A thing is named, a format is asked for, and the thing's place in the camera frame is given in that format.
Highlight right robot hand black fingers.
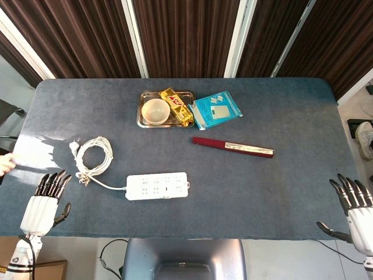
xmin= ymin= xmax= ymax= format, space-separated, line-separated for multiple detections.
xmin=316 ymin=173 xmax=373 ymax=257

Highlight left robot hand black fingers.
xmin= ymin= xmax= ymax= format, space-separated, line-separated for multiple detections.
xmin=19 ymin=170 xmax=73 ymax=237

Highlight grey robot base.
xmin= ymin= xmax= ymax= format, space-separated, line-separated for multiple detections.
xmin=121 ymin=237 xmax=248 ymax=280

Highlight white power strip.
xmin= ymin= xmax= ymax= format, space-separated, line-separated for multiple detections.
xmin=125 ymin=171 xmax=191 ymax=201

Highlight person's bare hand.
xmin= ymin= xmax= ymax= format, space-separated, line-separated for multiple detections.
xmin=0 ymin=153 xmax=17 ymax=177

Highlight brown cardboard box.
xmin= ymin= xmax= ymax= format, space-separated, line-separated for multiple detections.
xmin=0 ymin=237 xmax=68 ymax=280

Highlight white sneaker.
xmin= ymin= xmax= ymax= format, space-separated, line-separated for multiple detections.
xmin=354 ymin=121 xmax=373 ymax=160

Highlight blue tablecloth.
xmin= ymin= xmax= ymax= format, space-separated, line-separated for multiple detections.
xmin=0 ymin=77 xmax=373 ymax=242

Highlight dark chair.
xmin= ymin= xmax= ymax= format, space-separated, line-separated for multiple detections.
xmin=0 ymin=98 xmax=26 ymax=139

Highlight cream plastic bowl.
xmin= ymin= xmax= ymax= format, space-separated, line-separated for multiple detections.
xmin=141 ymin=98 xmax=171 ymax=125

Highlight dark brown curtain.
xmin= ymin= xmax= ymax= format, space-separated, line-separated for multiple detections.
xmin=132 ymin=0 xmax=242 ymax=79
xmin=0 ymin=30 xmax=44 ymax=89
xmin=0 ymin=0 xmax=142 ymax=79
xmin=276 ymin=0 xmax=373 ymax=100
xmin=236 ymin=0 xmax=309 ymax=78

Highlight steel rectangular tray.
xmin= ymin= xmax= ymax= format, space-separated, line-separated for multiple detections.
xmin=136 ymin=90 xmax=196 ymax=128

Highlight dark red folded fan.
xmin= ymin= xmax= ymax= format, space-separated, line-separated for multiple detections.
xmin=191 ymin=136 xmax=275 ymax=160

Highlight gold snack package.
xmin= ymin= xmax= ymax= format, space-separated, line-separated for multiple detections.
xmin=158 ymin=88 xmax=195 ymax=127

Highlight blue cardboard box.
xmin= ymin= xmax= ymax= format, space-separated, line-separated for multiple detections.
xmin=188 ymin=90 xmax=244 ymax=131

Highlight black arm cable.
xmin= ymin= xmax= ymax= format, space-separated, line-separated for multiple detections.
xmin=19 ymin=234 xmax=37 ymax=280

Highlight black floor cable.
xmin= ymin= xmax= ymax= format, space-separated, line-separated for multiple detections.
xmin=98 ymin=238 xmax=129 ymax=278

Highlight white cable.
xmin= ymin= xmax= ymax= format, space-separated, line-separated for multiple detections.
xmin=69 ymin=136 xmax=128 ymax=191

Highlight white partition frame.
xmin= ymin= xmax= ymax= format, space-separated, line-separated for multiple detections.
xmin=223 ymin=0 xmax=258 ymax=79
xmin=336 ymin=74 xmax=373 ymax=106
xmin=0 ymin=7 xmax=56 ymax=80
xmin=121 ymin=0 xmax=150 ymax=79

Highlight grey partition frame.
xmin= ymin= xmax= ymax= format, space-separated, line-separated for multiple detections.
xmin=270 ymin=0 xmax=317 ymax=79

